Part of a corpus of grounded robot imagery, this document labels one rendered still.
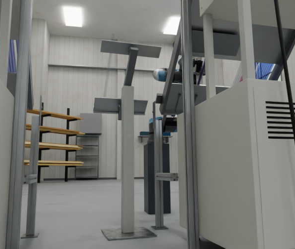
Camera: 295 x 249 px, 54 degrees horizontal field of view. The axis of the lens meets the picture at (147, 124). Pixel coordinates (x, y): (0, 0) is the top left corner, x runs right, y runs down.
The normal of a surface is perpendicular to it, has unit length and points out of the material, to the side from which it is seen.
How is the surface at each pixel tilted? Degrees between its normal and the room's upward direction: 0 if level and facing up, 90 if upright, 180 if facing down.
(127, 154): 90
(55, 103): 90
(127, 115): 90
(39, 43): 90
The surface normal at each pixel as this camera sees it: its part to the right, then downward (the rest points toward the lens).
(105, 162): 0.19, -0.15
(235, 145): -0.97, -0.03
